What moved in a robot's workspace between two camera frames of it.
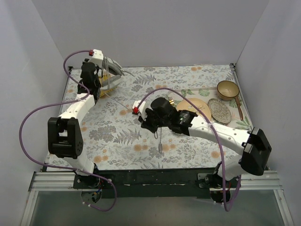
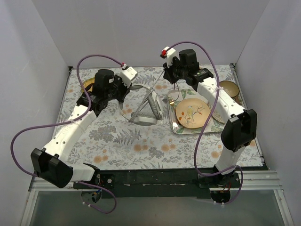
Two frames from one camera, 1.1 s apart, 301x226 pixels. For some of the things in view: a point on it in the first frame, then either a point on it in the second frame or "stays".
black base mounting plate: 159,182 stays
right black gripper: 146,120 -> 171,76
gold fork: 171,101 stays
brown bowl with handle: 227,91 stays
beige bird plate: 184,105 stays
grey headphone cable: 160,145 -> 151,92
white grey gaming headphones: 114,66 -> 145,118
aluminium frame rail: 253,181 stays
